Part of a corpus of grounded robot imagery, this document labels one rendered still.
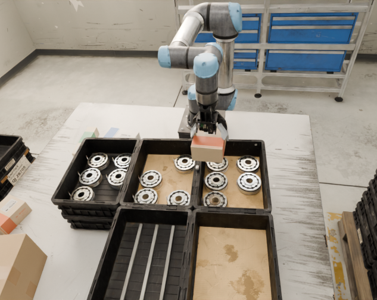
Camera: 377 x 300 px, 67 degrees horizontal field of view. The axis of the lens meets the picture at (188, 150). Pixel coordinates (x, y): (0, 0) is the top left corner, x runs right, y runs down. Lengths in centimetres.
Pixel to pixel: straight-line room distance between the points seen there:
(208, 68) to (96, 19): 359
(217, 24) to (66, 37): 364
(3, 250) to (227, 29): 126
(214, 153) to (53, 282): 85
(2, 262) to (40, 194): 52
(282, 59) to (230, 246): 229
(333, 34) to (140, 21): 234
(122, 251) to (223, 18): 103
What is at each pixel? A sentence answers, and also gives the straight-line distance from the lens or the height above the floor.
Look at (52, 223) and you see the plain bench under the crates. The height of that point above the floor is 70.
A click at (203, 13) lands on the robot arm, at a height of 142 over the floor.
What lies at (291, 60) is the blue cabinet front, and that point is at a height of 43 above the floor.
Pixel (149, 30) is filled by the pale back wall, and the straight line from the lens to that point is 416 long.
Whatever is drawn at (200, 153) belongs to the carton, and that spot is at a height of 109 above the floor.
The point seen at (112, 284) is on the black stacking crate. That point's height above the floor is 83.
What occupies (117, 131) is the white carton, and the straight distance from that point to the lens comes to 176.
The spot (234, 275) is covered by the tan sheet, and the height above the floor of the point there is 83.
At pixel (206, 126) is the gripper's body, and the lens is 103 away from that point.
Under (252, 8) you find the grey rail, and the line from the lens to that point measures 291.
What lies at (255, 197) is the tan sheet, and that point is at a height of 83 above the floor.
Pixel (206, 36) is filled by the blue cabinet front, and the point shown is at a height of 67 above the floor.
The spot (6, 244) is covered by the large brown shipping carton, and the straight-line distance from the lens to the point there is 135.
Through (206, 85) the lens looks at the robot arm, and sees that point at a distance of 93.
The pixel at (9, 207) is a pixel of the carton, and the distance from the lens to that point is 165.
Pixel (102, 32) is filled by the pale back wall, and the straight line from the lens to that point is 446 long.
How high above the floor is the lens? 187
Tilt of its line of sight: 44 degrees down
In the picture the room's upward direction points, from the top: 7 degrees counter-clockwise
